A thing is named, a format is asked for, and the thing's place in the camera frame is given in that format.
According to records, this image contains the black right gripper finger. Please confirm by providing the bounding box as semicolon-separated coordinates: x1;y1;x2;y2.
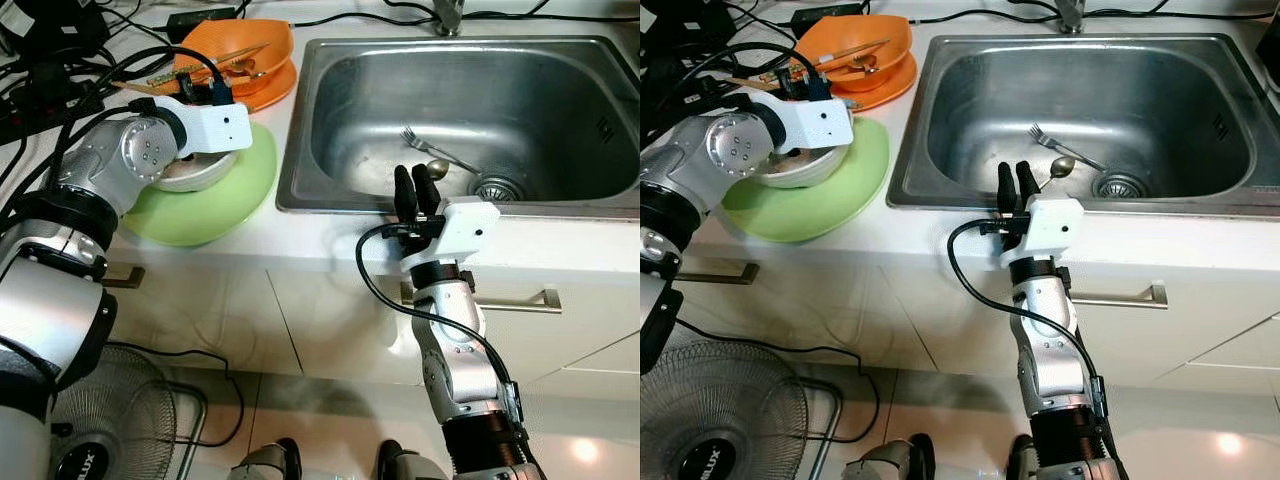
414;162;442;218
1016;158;1043;208
393;164;420;224
996;161;1020;216

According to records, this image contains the green plate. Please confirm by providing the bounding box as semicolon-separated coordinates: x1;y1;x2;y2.
720;118;891;244
122;122;279;248

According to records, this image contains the white bowl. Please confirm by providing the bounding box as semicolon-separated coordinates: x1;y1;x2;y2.
155;150;241;194
765;148;851;191

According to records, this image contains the stainless steel sink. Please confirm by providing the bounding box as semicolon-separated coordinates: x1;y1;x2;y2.
275;37;641;219
886;33;1280;219

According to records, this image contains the orange bowl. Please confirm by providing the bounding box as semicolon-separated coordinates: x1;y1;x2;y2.
795;15;914;86
175;18;296;91

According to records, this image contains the patterned chopstick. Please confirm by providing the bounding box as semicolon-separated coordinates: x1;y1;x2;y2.
725;42;891;97
112;43;271;101
112;45;271;101
725;40;891;96

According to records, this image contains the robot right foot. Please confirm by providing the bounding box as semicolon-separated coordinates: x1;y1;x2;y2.
1005;433;1041;480
375;440;453;480

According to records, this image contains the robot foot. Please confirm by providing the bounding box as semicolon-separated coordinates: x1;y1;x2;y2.
1005;433;1041;480
228;438;301;480
840;435;936;480
375;440;453;480

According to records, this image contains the black power adapter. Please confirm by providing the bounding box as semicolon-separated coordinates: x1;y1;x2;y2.
792;2;863;27
165;5;239;31

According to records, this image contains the black power strip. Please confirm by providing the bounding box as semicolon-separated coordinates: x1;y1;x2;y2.
0;62;101;146
640;55;731;126

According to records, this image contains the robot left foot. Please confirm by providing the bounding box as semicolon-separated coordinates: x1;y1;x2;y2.
228;438;301;480
840;435;936;480

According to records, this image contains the black charger device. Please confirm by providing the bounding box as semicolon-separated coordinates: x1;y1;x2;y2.
0;0;106;61
640;0;731;56

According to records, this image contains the grey floor fan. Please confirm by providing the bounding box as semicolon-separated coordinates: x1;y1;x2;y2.
45;345;211;480
640;340;826;480

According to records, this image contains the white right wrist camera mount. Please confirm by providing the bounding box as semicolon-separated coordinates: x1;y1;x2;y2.
402;198;501;269
1005;195;1086;263

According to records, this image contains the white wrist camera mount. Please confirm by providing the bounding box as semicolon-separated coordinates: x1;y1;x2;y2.
768;92;857;159
175;92;253;153
1005;195;1086;263
402;198;501;269

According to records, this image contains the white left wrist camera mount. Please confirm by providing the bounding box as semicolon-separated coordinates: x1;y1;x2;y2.
768;92;857;159
175;92;253;153

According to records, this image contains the black fan cable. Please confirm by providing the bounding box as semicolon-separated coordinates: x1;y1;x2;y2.
680;320;881;446
105;340;246;451

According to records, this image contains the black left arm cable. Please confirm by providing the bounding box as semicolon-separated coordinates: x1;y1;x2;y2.
640;40;833;171
0;45;233;216

